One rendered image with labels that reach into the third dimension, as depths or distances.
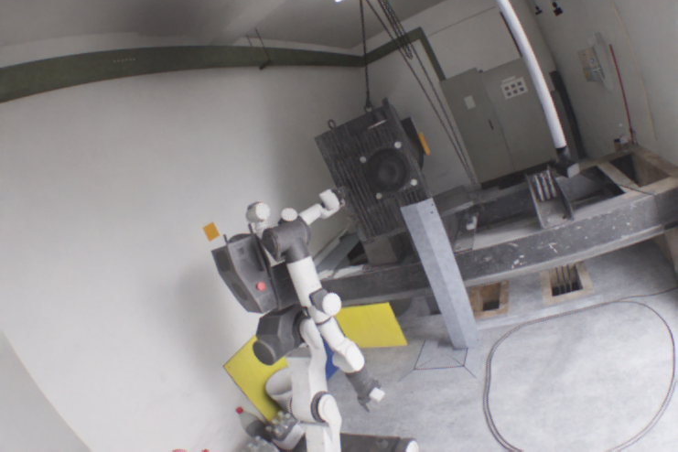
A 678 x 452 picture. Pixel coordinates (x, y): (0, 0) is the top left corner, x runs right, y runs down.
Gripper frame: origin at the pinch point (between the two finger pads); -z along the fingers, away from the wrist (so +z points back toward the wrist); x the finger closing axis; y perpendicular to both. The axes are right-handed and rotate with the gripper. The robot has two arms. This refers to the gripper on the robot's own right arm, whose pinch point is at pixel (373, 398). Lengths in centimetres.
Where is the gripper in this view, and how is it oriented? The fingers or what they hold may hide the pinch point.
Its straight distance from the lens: 143.4
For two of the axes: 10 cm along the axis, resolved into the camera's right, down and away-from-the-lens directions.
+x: 6.2, -4.0, 6.7
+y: -6.3, 2.4, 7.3
